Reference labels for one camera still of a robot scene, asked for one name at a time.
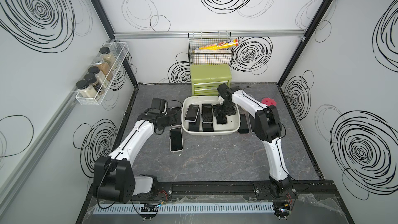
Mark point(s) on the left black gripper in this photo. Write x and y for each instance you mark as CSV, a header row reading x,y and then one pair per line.
x,y
169,115

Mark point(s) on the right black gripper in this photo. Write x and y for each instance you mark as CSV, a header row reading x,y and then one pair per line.
x,y
230,111

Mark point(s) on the white plastic storage box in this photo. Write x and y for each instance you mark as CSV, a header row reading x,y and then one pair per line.
x,y
218,129

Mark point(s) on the phone table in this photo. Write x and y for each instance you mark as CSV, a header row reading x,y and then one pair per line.
x,y
176,140

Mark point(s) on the black phone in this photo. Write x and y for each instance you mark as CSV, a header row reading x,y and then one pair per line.
x,y
243,128
207,127
194,126

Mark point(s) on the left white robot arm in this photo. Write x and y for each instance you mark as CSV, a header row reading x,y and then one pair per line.
x,y
114,179

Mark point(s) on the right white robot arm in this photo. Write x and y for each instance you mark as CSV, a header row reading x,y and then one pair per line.
x,y
268,129

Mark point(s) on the black phone in box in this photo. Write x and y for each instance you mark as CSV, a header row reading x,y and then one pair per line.
x,y
207,127
194,126

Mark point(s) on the green metal tool chest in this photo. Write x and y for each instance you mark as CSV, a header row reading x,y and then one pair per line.
x,y
205,79

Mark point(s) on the pink smiley sponge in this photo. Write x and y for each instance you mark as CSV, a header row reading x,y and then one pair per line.
x,y
268,101

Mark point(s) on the yellow snack package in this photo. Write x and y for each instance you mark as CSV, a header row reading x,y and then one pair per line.
x,y
221,45

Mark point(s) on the spice jar silver lid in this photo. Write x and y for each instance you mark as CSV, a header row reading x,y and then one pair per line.
x,y
104,67

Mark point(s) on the spice jar black lid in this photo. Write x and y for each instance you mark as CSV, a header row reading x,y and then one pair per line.
x,y
93,81
108,57
85,89
99,75

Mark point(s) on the black wire basket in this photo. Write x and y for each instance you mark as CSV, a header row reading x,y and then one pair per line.
x,y
197,56

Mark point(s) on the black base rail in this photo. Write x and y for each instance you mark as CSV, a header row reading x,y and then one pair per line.
x,y
260,190

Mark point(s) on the clear wall spice rack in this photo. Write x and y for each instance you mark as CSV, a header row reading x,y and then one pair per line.
x,y
110,96

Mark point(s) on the aluminium wall rail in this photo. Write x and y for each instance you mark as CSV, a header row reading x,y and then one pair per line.
x,y
211,34

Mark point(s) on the white slotted cable duct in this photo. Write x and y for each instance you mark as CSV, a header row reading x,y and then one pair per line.
x,y
187,208

